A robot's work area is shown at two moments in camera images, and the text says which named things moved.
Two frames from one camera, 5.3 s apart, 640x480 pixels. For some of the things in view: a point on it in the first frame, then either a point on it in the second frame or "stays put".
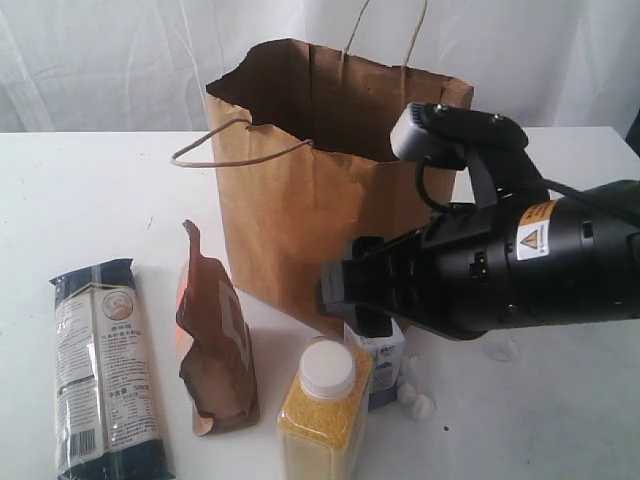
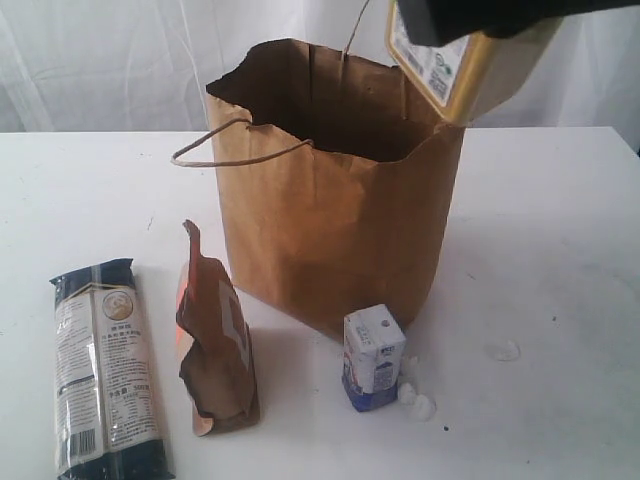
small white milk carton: [387, 354] stays put
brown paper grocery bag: [301, 138] stays put
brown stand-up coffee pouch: [218, 362] stays put
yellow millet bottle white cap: [322, 419] -> [465, 78]
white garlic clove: [423, 408] stays put
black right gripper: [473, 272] -> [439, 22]
